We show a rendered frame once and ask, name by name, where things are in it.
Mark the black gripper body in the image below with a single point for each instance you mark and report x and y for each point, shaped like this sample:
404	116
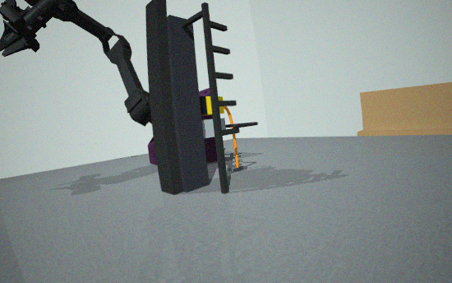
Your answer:
27	25

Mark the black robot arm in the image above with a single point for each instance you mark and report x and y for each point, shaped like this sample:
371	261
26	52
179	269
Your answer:
138	101

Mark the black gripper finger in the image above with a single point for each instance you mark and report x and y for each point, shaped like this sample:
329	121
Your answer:
16	47
9	36

